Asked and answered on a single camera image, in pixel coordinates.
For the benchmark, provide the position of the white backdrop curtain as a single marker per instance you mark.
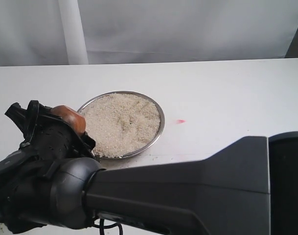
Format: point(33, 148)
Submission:
point(82, 32)

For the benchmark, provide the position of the steel plate of rice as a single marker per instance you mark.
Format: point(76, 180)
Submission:
point(122, 123)

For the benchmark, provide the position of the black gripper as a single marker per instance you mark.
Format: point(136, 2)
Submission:
point(44, 181)

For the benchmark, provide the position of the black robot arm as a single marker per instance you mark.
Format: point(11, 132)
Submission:
point(248, 188)

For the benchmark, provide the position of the brown wooden cup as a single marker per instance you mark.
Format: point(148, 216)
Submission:
point(71, 117)

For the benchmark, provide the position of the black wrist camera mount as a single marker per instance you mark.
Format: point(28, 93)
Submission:
point(26, 115)

